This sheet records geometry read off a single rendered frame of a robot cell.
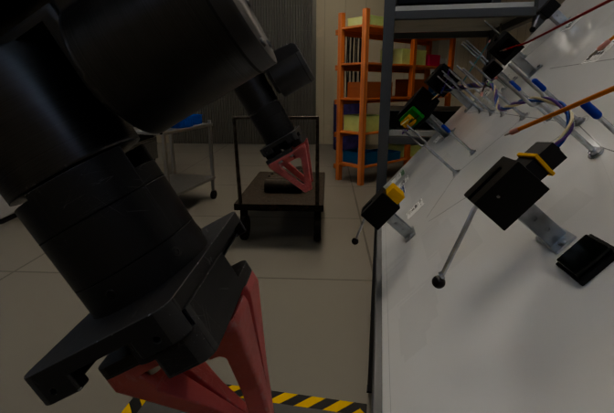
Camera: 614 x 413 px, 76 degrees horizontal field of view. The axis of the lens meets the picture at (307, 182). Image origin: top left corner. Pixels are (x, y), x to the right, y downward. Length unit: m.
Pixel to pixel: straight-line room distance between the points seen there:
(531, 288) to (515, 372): 0.09
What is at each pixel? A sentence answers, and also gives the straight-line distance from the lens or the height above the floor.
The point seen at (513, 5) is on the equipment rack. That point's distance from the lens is 1.47.
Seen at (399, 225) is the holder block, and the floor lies 0.95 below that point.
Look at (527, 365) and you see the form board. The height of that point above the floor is 1.00.
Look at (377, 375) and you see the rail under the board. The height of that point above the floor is 0.87.
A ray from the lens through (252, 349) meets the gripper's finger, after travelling 0.19.
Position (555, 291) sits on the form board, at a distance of 0.42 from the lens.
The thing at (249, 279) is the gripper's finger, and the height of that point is 1.12.
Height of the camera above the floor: 1.21
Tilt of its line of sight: 14 degrees down
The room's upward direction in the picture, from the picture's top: straight up
